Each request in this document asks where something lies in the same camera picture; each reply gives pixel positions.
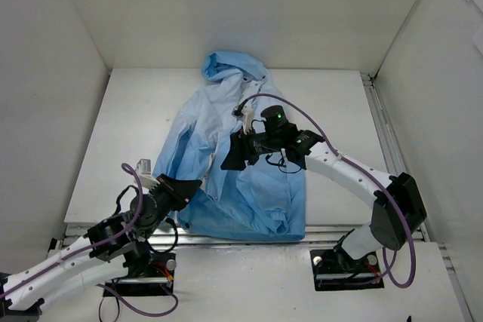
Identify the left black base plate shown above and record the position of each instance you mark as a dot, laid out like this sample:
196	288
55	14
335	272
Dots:
155	279

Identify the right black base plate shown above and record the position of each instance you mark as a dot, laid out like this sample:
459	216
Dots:
329	275

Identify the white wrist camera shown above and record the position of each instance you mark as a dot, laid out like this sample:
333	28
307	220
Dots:
144	173
245	114

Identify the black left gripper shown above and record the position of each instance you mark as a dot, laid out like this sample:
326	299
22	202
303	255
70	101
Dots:
166	191

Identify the light blue hooded jacket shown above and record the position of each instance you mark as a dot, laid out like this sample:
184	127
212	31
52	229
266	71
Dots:
261	199

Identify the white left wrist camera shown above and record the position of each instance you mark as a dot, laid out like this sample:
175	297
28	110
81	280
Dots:
144	173

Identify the aluminium side rail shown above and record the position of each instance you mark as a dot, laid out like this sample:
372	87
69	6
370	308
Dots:
395	162

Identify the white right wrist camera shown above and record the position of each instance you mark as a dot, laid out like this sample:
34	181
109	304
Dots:
245	114

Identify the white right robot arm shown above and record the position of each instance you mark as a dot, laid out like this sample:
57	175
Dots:
395	201

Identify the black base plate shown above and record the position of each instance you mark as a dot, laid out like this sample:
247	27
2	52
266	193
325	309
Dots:
155	279
329	275

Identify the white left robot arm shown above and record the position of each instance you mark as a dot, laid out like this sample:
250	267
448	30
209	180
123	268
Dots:
117	247

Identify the aluminium front rail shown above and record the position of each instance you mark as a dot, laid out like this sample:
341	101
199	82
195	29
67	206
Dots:
325	236

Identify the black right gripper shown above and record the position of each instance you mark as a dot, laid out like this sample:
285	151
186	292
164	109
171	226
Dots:
244	147

